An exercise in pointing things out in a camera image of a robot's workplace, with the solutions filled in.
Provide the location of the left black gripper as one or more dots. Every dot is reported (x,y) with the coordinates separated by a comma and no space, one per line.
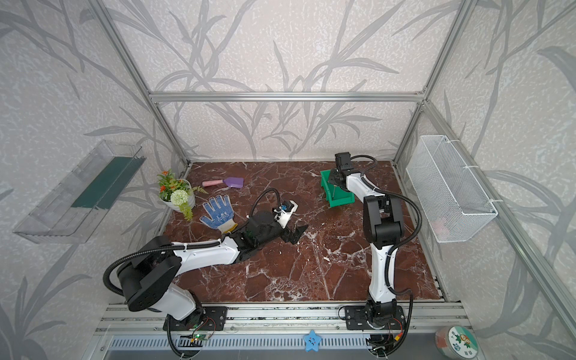
(286,229)

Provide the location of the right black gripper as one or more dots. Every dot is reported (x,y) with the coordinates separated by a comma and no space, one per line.
(339,173)

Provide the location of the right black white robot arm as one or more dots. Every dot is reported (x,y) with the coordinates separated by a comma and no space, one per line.
(383,226)

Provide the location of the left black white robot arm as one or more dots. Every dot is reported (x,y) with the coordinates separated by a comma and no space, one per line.
(145,278)

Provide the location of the green plastic bin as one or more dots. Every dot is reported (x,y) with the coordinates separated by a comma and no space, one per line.
(334,195)

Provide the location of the blue dotted work glove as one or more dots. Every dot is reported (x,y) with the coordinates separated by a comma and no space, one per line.
(219,214)

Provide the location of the blue star sticker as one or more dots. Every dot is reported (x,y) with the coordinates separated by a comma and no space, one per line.
(312,341)

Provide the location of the white pot artificial flowers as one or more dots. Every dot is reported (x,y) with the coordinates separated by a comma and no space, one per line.
(178,194)

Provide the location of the tape roll cartoon label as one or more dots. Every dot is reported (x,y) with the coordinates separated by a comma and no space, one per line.
(456,342)

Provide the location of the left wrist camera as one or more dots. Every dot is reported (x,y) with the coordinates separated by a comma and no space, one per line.
(284,212)

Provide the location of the purple trowel pink handle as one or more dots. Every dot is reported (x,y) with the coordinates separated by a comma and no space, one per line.
(230,182)

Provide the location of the aluminium frame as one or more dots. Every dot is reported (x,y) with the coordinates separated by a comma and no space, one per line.
(556,293)

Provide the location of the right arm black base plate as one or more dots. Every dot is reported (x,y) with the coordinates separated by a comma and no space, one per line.
(356,318)

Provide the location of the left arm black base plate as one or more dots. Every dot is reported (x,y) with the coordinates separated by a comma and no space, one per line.
(203,318)

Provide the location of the white wire mesh basket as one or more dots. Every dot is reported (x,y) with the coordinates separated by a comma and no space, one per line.
(455,204)

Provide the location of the aluminium mounting rail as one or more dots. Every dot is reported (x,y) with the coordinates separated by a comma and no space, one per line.
(282,318)

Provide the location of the clear plastic wall shelf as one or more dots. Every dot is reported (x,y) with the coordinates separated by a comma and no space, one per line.
(73,210)

